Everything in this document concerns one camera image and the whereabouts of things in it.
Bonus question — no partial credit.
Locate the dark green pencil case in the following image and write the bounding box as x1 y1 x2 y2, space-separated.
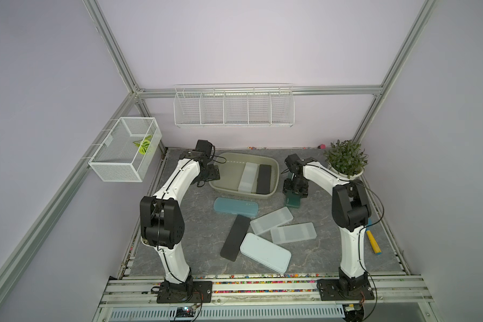
285 191 301 209

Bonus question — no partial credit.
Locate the black pencil case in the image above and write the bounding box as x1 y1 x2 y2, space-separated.
220 215 251 262
256 164 272 195

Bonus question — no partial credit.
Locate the translucent pencil case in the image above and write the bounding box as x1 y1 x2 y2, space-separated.
237 162 259 193
250 207 293 235
270 222 317 245

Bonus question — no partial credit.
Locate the teal blue pencil case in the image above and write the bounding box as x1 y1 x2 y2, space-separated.
213 197 259 218

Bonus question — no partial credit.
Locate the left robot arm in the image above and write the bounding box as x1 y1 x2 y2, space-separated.
140 140 220 285

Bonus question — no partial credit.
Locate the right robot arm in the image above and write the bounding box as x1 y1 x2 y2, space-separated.
283 154 372 288

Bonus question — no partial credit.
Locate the olive green storage box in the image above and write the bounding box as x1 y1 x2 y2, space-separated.
209 152 280 199

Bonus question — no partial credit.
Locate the large pale blue case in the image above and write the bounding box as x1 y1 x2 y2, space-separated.
240 233 292 274

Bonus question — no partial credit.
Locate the potted green plant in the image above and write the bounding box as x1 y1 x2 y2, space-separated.
324 140 368 179

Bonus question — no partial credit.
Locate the green leaf toy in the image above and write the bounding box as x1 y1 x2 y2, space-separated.
134 136 152 155

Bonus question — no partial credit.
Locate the white wire shelf basket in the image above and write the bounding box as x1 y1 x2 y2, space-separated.
173 85 295 127

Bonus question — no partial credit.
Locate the white mesh wall basket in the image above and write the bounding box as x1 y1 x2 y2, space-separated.
88 117 162 182

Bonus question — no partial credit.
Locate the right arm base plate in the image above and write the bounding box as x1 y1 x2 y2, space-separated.
317 276 376 302

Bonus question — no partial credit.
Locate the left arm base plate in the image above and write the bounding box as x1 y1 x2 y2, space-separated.
156 280 213 304

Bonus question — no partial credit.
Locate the aluminium rail frame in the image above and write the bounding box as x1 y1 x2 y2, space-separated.
93 274 442 321

